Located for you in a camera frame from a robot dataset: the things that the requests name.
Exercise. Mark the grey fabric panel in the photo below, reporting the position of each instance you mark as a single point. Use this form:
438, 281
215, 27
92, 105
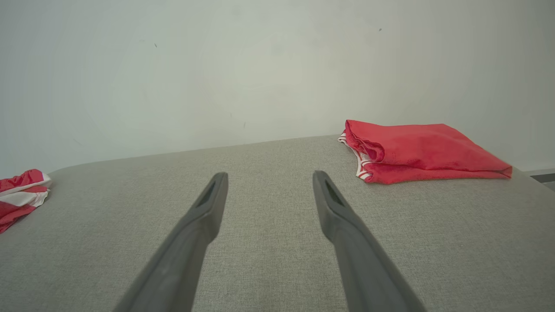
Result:
269, 260

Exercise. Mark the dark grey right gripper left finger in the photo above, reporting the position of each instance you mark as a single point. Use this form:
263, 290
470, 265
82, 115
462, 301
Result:
182, 255

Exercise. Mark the red and white garment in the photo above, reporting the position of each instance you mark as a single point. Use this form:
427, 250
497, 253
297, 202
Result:
21, 195

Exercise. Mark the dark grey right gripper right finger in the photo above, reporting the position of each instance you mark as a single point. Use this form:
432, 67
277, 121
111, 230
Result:
360, 260

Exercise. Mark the red garment with striped trim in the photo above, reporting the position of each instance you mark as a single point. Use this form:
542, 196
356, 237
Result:
425, 151

